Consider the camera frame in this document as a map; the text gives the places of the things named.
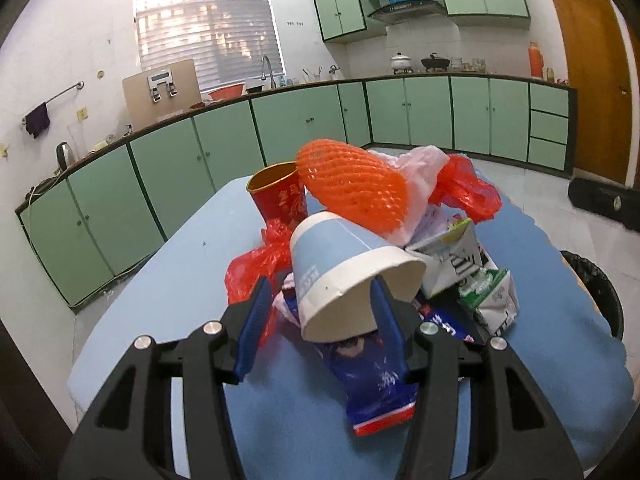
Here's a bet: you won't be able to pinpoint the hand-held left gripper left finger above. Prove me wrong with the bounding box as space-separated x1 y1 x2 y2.
59 275 273 480

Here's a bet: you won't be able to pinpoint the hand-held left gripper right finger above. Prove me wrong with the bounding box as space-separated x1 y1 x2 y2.
369 277 586 480

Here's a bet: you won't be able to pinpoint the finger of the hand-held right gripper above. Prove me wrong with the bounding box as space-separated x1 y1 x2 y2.
567 176 640 235

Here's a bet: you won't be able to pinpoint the blue white paper cup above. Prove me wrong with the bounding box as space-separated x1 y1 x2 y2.
289 211 427 343

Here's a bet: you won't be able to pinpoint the trash bin with black liner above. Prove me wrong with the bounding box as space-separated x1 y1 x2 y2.
559 250 626 342

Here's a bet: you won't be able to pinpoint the red paper cup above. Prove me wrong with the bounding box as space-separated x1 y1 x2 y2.
245 161 308 233

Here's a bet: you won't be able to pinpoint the pale pink plastic bag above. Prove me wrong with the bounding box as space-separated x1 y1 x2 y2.
367 145 451 246

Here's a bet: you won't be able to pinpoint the pink white wrapper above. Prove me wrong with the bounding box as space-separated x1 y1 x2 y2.
272 272 303 328

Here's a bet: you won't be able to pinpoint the red plastic bag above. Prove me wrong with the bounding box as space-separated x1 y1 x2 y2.
429 154 503 225
225 219 296 348

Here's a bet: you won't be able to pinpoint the blue snack packet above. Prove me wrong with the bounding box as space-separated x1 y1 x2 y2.
314 327 420 437

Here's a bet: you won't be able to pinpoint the white milk carton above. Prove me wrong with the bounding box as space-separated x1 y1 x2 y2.
405 219 488 297

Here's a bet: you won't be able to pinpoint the light blue table cover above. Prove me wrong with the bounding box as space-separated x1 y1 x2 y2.
66 175 261 461

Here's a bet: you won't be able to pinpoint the green white crushed carton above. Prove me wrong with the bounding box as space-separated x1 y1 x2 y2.
457 267 521 336

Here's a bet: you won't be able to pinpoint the wooden door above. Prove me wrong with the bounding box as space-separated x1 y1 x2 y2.
545 0 632 186

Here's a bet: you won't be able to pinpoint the blue printed tablecloth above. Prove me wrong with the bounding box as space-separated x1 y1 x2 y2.
220 160 636 480

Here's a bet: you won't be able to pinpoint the orange foam fruit net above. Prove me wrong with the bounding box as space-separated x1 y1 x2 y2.
296 139 410 235

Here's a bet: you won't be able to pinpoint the orange thermos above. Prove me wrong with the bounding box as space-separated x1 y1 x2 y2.
529 41 545 80

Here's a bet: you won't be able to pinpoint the green base cabinets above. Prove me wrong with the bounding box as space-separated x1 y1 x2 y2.
15 74 578 311

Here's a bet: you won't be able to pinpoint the black wok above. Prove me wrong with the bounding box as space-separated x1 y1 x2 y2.
420 52 452 72

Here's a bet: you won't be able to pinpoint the red basin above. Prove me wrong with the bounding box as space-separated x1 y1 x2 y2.
207 85 246 102

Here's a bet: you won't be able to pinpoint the wooden board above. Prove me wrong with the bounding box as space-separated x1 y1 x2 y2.
122 58 202 128

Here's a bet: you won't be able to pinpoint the clear plastic pitcher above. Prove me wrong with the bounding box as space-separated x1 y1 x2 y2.
67 121 87 158

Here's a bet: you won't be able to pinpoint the white water filter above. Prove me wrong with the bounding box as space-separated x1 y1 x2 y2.
146 72 179 100

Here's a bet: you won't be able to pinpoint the range hood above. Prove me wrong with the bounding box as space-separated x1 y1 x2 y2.
367 0 448 25

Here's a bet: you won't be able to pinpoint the dark purple cloth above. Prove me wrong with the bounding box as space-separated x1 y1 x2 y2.
24 102 52 140

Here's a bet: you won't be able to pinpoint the window blind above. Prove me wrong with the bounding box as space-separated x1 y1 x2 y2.
134 0 285 93

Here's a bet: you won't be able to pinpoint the steel towel rail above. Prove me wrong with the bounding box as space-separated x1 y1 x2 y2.
21 81 85 123

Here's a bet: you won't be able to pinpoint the green wall cabinets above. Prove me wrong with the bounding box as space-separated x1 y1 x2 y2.
307 0 531 45

